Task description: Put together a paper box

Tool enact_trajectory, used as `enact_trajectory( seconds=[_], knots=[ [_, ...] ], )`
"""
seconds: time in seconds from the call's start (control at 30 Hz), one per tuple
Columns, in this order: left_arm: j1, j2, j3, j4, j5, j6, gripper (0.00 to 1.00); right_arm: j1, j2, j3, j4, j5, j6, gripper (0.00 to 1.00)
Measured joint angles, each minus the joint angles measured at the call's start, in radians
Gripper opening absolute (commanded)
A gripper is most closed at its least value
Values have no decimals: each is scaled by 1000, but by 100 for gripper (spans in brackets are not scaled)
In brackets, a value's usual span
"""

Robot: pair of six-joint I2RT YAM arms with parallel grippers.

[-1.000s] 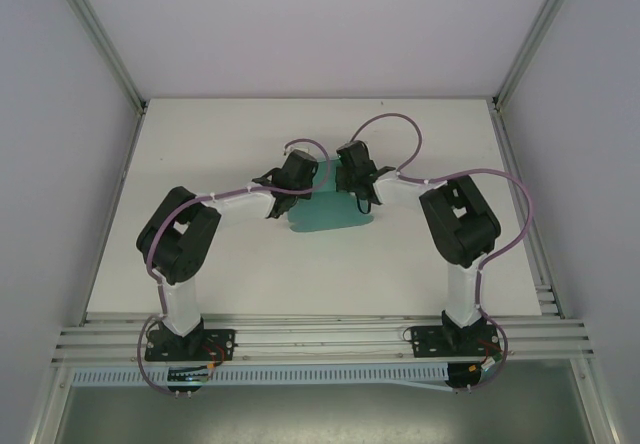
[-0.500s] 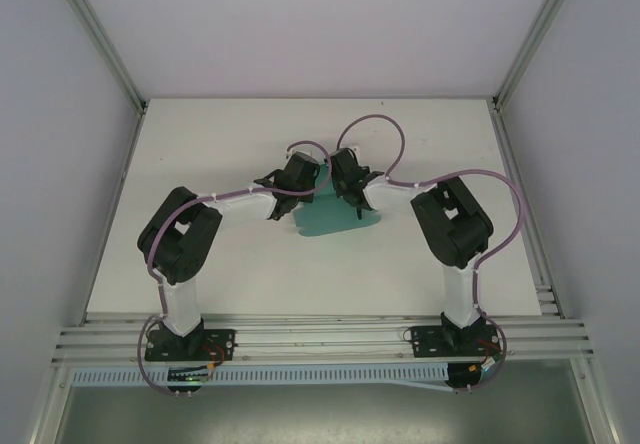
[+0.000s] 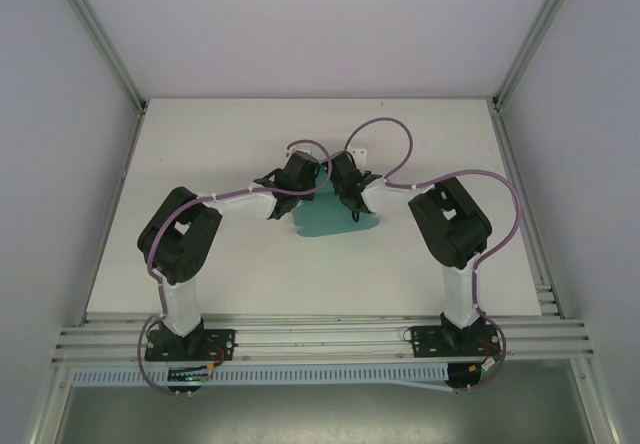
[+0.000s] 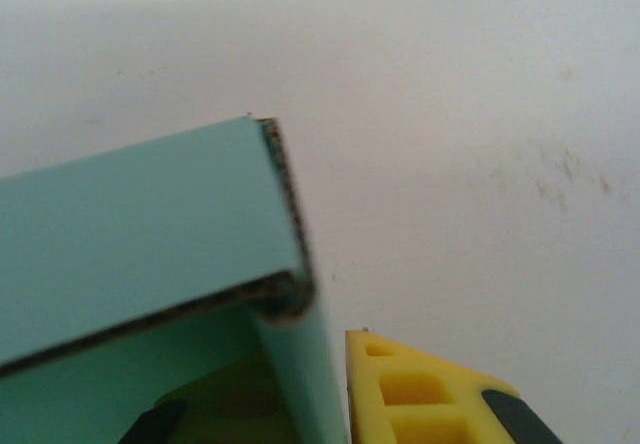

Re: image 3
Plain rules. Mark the teal cloth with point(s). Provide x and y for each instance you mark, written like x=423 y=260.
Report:
x=320 y=219

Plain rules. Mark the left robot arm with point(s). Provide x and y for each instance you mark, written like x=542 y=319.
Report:
x=180 y=244

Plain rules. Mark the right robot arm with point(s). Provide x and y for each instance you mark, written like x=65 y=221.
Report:
x=450 y=224

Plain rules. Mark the black left controller board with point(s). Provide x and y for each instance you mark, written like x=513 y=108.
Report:
x=187 y=376

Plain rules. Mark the black controller board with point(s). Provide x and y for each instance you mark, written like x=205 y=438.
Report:
x=187 y=376
x=467 y=376

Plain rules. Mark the black right controller board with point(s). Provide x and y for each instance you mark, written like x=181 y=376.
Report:
x=467 y=376

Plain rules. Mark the grey metal shelf panel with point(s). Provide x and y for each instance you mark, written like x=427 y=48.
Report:
x=320 y=416

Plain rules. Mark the aluminium front frame rails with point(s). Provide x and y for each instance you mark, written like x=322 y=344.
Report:
x=320 y=336

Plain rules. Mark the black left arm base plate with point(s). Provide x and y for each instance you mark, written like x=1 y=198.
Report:
x=222 y=339

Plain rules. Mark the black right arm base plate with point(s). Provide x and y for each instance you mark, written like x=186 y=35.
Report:
x=425 y=341

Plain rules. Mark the aluminium side frame rail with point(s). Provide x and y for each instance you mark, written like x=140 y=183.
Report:
x=530 y=214

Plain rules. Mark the aluminium corner post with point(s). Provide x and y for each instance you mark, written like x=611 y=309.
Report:
x=535 y=34
x=100 y=34

